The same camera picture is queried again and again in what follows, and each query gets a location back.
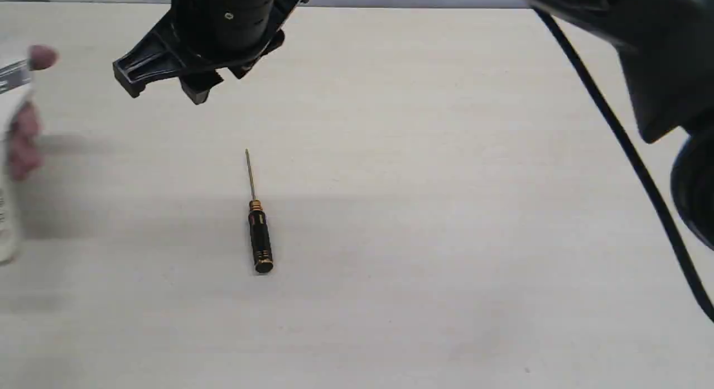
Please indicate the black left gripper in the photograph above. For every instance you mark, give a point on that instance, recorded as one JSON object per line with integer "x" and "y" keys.
{"x": 197, "y": 38}

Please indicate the white plastic container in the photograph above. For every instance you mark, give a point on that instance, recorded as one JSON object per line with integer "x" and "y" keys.
{"x": 16, "y": 90}

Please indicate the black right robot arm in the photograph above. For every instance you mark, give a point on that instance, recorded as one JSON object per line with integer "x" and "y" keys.
{"x": 665, "y": 48}

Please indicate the person's hand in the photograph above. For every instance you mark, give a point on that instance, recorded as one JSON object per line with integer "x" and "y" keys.
{"x": 24, "y": 155}

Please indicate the black and gold screwdriver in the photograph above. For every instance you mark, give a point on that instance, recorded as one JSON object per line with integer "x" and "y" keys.
{"x": 258, "y": 229}

